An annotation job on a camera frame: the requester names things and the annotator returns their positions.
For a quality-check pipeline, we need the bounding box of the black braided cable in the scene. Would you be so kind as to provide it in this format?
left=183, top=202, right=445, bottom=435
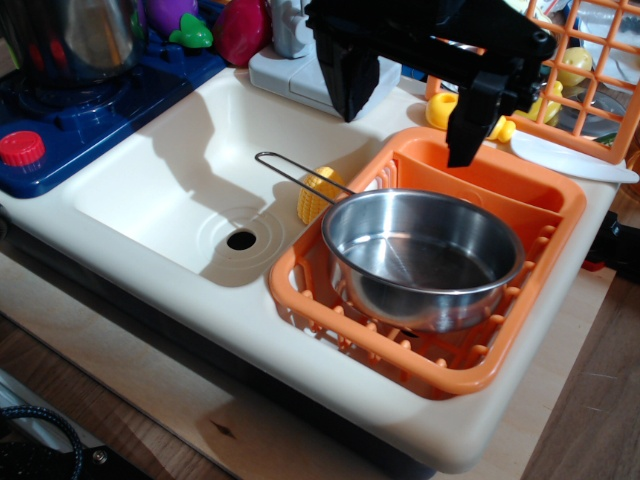
left=0, top=404, right=84, bottom=480

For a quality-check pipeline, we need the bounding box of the magenta toy fruit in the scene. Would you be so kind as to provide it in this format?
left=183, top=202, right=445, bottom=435
left=213, top=0, right=272, bottom=67

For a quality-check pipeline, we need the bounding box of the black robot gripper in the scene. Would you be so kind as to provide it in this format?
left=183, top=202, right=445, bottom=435
left=305, top=1, right=556, bottom=168

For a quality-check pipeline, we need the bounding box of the orange plastic grid basket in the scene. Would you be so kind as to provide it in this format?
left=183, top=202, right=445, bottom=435
left=424, top=0, right=640, bottom=165

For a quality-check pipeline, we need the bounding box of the purple toy eggplant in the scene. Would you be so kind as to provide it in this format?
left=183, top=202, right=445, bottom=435
left=145, top=0, right=199, bottom=38

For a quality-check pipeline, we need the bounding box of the yellow toy corn cob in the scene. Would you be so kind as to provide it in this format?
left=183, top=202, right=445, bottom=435
left=296, top=166, right=344, bottom=225

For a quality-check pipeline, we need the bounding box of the blue toy stove top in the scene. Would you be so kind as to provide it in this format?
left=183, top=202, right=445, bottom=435
left=1, top=42, right=226, bottom=199

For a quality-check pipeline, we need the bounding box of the yellow rubber duck toy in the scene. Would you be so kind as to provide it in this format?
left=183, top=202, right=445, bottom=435
left=425, top=91, right=562, bottom=144

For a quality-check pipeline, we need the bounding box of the red stove knob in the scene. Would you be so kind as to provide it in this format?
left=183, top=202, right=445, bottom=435
left=0, top=130, right=46, bottom=167

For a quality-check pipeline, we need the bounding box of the grey toy faucet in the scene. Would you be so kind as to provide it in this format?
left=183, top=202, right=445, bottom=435
left=249, top=1, right=401, bottom=120

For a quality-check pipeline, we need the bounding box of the yellow toy potato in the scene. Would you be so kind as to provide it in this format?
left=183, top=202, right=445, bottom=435
left=557, top=47, right=593, bottom=87

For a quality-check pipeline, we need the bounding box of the black clamp with orange tip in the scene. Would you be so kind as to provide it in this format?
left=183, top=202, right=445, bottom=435
left=582, top=211, right=639, bottom=283

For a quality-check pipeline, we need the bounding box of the cream plastic toy sink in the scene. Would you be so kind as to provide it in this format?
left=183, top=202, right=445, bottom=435
left=1, top=69, right=618, bottom=473

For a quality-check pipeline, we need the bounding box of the white plastic toy knife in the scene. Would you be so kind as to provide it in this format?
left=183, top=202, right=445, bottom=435
left=510, top=131, right=639, bottom=185

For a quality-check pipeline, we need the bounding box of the large stainless steel pot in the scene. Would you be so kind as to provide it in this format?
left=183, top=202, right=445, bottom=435
left=1, top=0, right=148, bottom=88

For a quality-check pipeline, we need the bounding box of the stainless steel pan with handle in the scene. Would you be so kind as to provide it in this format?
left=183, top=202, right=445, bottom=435
left=254, top=151, right=527, bottom=334

